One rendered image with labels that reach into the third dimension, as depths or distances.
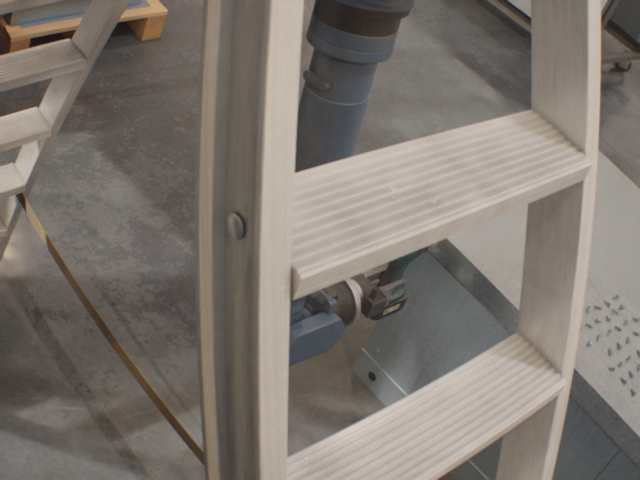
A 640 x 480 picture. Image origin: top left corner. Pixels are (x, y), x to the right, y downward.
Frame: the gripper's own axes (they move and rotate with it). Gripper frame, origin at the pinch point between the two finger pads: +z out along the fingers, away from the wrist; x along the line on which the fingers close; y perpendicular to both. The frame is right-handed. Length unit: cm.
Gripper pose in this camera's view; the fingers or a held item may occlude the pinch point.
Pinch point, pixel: (391, 278)
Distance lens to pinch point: 237.9
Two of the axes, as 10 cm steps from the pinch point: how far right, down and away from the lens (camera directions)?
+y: 2.9, -7.4, -6.1
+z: 7.2, -2.5, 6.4
